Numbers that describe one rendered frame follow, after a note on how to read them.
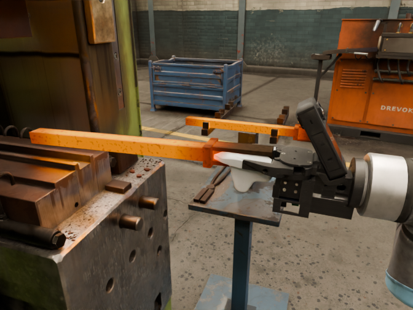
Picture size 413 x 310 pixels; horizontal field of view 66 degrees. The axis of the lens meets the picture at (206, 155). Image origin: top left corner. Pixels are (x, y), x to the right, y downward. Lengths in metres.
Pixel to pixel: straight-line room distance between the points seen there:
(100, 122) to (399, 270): 0.73
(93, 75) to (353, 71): 3.35
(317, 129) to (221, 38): 8.39
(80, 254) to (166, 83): 4.16
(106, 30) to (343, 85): 3.34
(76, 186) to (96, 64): 0.37
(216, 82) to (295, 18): 4.19
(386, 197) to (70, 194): 0.50
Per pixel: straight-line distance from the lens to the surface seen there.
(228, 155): 0.48
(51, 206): 0.59
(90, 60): 0.87
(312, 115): 0.45
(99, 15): 0.88
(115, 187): 0.68
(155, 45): 9.89
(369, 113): 4.03
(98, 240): 0.61
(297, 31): 8.17
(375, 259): 2.11
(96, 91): 0.89
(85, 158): 0.66
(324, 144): 0.46
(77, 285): 0.60
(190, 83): 4.48
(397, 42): 3.78
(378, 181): 0.46
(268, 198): 1.12
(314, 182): 0.49
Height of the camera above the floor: 1.24
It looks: 23 degrees down
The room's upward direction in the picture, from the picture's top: straight up
